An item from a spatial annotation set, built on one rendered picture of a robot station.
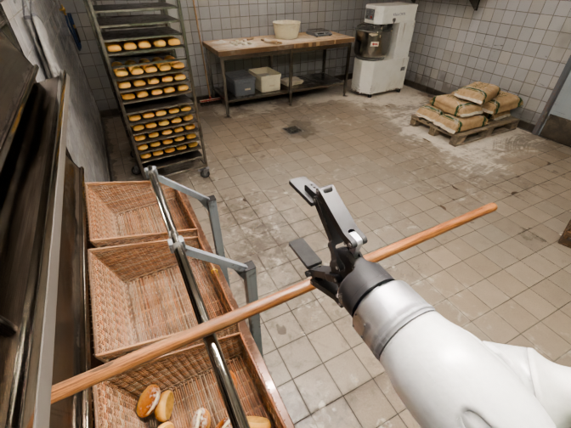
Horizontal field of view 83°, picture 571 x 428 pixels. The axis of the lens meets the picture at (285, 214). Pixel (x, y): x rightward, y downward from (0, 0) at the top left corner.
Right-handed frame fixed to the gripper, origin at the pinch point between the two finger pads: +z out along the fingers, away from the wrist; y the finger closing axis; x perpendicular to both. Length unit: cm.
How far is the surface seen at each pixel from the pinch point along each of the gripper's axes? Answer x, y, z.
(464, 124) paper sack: 349, 123, 197
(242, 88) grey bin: 152, 114, 431
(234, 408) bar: -19.4, 30.8, -11.0
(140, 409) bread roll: -44, 81, 23
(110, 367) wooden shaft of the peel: -38.4, 27.4, 5.8
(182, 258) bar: -18.6, 30.7, 32.1
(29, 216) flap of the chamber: -45, 7, 34
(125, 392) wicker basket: -48, 78, 30
